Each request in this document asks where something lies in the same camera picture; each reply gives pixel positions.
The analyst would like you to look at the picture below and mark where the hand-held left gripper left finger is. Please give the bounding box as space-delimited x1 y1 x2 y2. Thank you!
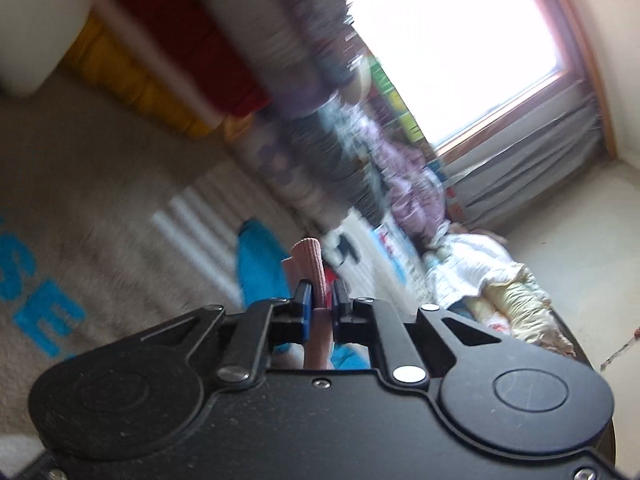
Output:
136 280 316 387

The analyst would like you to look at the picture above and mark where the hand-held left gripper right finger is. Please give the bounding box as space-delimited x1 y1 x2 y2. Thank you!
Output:
332 280 503 387

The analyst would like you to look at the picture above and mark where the pink sweatshirt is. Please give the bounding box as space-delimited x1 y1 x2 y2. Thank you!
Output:
280 237 337 370

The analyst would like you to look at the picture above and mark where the purple quilt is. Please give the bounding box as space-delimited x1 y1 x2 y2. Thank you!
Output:
357 110 452 242

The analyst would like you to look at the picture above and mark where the lavender white folded quilt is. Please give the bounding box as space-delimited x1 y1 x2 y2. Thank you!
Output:
235 115 303 197

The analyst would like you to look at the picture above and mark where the cream quilt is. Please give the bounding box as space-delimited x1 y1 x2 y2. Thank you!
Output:
477 260 577 357

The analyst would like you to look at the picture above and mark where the cartoon printed blanket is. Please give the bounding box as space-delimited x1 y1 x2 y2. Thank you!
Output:
0 70 432 458

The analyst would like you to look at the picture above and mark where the grey curtain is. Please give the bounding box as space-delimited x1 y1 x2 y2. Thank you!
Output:
440 80 607 227

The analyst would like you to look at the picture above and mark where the yellow folded blanket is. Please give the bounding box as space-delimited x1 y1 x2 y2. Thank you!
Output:
59 14 227 140

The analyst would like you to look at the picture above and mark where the window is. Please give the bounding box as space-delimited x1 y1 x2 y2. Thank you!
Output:
334 0 573 148

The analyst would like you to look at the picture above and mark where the red folded blanket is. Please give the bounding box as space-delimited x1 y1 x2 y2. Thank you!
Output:
94 0 273 117

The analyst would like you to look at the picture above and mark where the white pillow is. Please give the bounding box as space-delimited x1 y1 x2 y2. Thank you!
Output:
0 0 103 99

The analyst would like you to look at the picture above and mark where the dark wooden bed frame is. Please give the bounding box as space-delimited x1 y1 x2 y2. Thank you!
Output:
545 304 618 463

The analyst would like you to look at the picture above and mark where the hanging wall ornament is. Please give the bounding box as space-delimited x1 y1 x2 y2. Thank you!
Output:
599 326 640 372

